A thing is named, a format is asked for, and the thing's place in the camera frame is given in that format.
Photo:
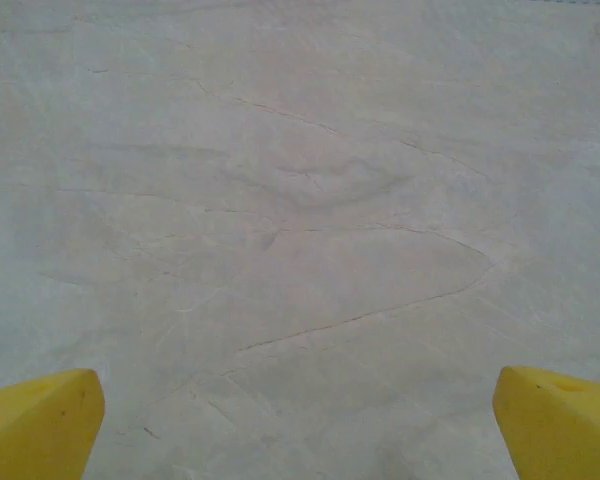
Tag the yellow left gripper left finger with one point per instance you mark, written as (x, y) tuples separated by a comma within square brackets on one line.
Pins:
[(35, 430)]

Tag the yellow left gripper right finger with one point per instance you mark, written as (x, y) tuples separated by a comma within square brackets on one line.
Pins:
[(565, 430)]

